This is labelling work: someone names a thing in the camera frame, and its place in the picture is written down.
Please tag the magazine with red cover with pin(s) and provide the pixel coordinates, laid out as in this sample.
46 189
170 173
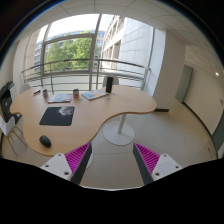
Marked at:
60 98

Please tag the white chair wooden legs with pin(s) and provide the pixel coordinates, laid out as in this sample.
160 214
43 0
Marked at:
9 127

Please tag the grey door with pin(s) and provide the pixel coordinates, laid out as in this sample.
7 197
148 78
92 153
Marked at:
184 83

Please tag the metal balcony railing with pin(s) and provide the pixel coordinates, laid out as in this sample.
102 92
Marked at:
85 74

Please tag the black mouse pad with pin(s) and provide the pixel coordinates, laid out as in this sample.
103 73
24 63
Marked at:
58 116

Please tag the open blue white booklet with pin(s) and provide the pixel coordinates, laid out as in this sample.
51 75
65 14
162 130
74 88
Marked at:
94 94

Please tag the black computer mouse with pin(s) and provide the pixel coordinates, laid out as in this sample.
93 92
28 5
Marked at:
45 141

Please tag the black upright speaker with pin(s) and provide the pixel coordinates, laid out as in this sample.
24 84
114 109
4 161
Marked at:
109 84

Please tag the white round table base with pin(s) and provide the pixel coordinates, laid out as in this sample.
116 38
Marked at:
118 132

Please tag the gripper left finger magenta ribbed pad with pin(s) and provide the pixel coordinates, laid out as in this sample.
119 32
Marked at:
70 166

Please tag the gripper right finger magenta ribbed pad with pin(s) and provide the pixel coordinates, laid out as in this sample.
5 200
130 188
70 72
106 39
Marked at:
153 166

